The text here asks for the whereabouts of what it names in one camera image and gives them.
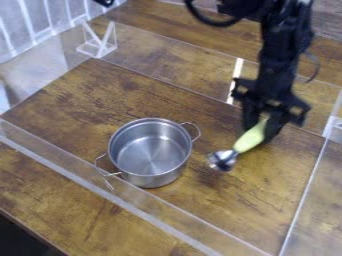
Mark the stainless steel pot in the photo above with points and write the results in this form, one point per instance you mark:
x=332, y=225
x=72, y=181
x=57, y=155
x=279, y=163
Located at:
x=147, y=151

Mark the clear acrylic front barrier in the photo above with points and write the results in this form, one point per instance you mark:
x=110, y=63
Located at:
x=191, y=229

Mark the clear acrylic triangle bracket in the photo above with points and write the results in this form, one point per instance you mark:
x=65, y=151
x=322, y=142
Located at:
x=97, y=47

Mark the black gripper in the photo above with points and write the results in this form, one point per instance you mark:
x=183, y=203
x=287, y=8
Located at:
x=268, y=94

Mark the green handled metal spoon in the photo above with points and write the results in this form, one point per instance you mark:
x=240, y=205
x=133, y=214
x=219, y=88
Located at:
x=221, y=160

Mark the clear acrylic right barrier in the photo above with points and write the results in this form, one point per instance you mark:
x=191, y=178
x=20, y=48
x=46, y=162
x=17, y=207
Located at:
x=315, y=231

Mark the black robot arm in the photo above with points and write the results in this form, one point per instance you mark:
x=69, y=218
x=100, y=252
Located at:
x=285, y=35

